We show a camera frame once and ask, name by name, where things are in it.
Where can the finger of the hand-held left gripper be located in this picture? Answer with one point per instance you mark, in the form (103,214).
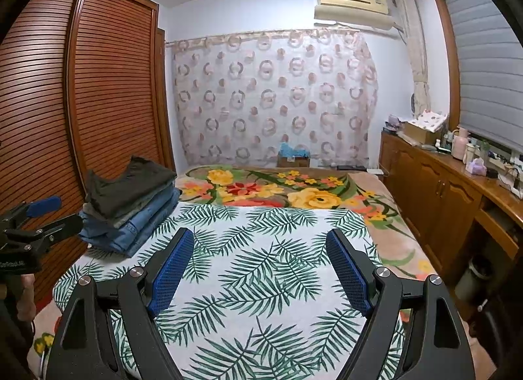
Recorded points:
(65,222)
(45,205)

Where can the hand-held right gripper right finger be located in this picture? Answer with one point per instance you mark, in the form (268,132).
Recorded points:
(349,269)

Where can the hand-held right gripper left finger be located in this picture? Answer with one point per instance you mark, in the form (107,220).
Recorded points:
(169,269)

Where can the black pants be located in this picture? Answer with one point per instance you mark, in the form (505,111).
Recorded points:
(126,188)

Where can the person's left forearm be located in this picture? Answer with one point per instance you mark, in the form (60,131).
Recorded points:
(10,343)

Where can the person's left hand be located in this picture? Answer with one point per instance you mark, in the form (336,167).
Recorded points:
(26,294)

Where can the dark blue denim jeans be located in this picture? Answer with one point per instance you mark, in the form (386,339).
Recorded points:
(135,241)

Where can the floral blanket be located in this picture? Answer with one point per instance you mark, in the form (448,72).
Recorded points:
(310,196)

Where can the leaf-print bed sheet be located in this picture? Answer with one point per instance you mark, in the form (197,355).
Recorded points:
(253,257)

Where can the wooden sideboard cabinet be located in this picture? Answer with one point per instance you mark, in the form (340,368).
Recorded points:
(433,196)

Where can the small cardboard box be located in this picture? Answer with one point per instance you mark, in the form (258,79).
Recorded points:
(292,161)

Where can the grey trash bin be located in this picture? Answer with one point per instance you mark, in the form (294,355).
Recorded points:
(472,280)

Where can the wooden louvered wardrobe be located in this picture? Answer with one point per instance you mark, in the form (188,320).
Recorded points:
(110,98)

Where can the open cardboard box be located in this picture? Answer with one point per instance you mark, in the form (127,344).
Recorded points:
(419,134)

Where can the purple bag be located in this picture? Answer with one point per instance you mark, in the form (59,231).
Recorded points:
(393,123)

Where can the purple tissue box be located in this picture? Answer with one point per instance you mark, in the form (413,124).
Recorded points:
(476,167)

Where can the pink bottle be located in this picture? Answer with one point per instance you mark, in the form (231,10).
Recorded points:
(459,143)

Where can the spotted white cloth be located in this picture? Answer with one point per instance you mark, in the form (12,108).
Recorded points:
(431,120)

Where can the small desk fan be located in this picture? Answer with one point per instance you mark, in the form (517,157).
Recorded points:
(414,103)

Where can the white power strip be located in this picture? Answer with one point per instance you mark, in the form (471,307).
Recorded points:
(512,183)

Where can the beige window curtain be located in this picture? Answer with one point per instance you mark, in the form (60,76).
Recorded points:
(416,49)

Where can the grey window blind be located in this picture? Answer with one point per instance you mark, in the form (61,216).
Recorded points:
(486,65)

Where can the wall air conditioner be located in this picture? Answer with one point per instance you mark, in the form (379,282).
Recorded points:
(351,8)

